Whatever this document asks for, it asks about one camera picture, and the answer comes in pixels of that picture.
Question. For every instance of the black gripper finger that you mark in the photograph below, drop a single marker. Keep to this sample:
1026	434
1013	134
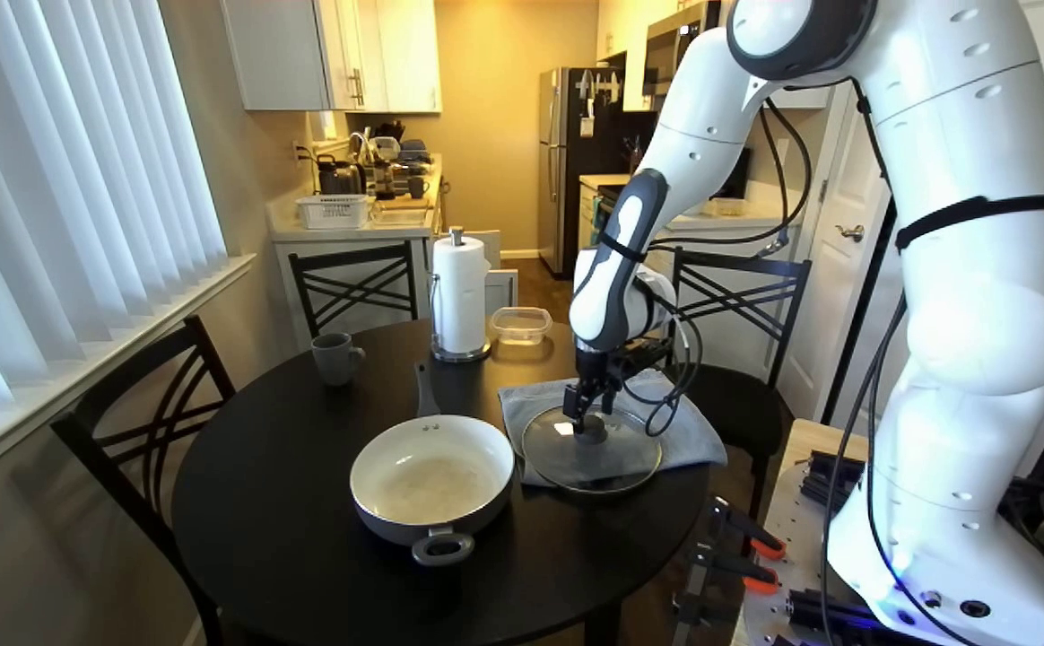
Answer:
570	414
598	421

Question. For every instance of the orange black clamp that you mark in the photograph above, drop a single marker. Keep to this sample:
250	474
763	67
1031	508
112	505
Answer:
738	536
710	564

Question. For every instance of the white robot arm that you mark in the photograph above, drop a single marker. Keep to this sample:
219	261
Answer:
954	108

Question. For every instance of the white pot grey handles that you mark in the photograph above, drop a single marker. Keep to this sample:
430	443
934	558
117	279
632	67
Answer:
430	483

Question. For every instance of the white kitchen cabinets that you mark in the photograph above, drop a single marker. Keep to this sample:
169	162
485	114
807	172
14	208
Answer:
335	56

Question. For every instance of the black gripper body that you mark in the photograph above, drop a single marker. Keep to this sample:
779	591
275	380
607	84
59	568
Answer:
601	377

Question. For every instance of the black chair by blinds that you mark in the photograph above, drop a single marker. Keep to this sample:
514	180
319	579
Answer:
130	465

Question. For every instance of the paper towel roll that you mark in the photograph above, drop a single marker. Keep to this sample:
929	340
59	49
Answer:
458	294

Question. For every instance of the light blue cloth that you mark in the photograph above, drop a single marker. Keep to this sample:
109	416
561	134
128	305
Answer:
645	401

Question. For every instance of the clear plastic container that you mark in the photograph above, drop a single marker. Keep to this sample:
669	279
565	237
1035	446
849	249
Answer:
520	324

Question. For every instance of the glass pot lid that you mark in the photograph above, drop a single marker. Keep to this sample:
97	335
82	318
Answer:
589	465

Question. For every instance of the orange black clamp right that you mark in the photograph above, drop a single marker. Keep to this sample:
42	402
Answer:
738	536

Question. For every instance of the grey mug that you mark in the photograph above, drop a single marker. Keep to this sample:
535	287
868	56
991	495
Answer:
335	355

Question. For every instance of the black chair at counter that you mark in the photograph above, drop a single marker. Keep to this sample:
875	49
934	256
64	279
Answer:
355	287

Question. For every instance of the orange black clamp left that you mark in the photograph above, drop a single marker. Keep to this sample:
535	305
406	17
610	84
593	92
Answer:
710	564

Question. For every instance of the white vertical blinds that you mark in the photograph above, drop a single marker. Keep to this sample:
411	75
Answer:
105	208

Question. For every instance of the black refrigerator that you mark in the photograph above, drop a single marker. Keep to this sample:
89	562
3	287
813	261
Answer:
581	127

